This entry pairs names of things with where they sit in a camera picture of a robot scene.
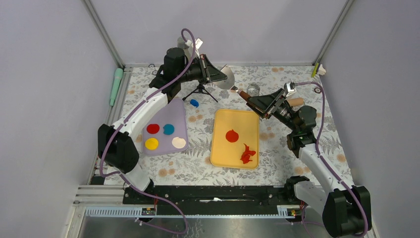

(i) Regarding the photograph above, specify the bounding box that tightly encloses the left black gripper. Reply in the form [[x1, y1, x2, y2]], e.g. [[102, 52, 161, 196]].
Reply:
[[177, 54, 227, 85]]

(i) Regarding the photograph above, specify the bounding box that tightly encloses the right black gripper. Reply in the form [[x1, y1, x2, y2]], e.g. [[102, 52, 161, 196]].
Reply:
[[246, 89, 299, 132]]

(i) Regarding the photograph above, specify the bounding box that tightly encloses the round metal cutter ring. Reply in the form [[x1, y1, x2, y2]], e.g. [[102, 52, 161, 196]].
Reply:
[[246, 83, 261, 97]]

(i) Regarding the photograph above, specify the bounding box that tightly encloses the metal dough scraper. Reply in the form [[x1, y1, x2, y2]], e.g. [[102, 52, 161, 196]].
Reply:
[[213, 65, 251, 101]]

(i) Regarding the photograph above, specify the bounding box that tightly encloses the wooden dough roller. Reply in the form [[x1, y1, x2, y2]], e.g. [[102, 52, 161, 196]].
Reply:
[[287, 98, 305, 107]]

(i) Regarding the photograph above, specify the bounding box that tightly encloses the yellow tray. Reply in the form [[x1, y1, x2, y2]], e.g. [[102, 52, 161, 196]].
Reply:
[[210, 109, 259, 170]]

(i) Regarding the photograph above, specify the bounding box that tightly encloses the red dough scrap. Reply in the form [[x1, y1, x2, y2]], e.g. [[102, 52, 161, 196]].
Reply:
[[240, 144, 256, 164]]

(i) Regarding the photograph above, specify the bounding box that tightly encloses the red dough ball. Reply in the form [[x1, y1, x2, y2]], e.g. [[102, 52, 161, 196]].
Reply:
[[225, 129, 239, 143]]

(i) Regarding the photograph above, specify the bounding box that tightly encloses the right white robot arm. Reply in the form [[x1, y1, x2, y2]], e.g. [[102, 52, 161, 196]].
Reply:
[[240, 89, 372, 238]]

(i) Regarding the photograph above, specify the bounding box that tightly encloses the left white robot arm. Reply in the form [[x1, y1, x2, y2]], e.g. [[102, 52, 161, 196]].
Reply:
[[98, 47, 235, 204]]

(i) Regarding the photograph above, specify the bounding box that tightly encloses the small blue dough piece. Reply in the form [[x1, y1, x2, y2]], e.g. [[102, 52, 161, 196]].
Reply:
[[190, 99, 200, 108]]

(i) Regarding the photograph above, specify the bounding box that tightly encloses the flat blue dough disc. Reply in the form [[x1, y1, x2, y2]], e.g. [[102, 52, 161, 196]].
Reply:
[[163, 124, 175, 135]]

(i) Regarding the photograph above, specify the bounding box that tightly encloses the flat white dough disc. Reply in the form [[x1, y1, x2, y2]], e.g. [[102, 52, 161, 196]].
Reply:
[[171, 137, 187, 149]]

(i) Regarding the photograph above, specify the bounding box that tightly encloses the flat red dough disc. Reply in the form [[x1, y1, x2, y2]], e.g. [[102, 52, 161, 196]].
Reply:
[[146, 124, 160, 134]]

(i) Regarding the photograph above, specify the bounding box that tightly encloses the flat yellow dough disc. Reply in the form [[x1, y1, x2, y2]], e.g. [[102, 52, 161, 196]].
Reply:
[[145, 137, 159, 151]]

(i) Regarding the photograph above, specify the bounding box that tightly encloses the black mini tripod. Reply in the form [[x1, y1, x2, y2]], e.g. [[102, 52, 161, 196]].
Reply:
[[182, 84, 218, 103]]

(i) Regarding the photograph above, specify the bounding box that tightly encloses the grey microphone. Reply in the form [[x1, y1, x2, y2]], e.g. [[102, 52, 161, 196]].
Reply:
[[177, 36, 191, 60]]

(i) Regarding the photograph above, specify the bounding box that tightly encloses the white corner clip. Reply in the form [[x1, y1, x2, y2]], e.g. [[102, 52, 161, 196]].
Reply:
[[311, 62, 326, 77]]

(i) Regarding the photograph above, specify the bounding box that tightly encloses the purple tray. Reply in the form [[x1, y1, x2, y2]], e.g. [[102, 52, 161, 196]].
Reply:
[[141, 98, 188, 156]]

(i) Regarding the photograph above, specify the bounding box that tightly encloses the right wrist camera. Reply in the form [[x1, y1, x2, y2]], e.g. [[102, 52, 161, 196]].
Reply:
[[284, 82, 296, 98]]

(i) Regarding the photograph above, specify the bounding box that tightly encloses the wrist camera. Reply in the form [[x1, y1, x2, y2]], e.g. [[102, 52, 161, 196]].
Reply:
[[284, 82, 296, 98], [185, 38, 203, 50]]

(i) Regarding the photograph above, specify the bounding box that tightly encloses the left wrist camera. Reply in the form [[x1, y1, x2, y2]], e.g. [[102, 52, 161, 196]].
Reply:
[[185, 38, 203, 50]]

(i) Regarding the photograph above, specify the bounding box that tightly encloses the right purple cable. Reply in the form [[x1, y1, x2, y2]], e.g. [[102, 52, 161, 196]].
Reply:
[[293, 81, 369, 238]]

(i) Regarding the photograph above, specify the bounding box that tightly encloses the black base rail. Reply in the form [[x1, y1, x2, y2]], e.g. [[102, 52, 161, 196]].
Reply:
[[122, 185, 304, 216]]

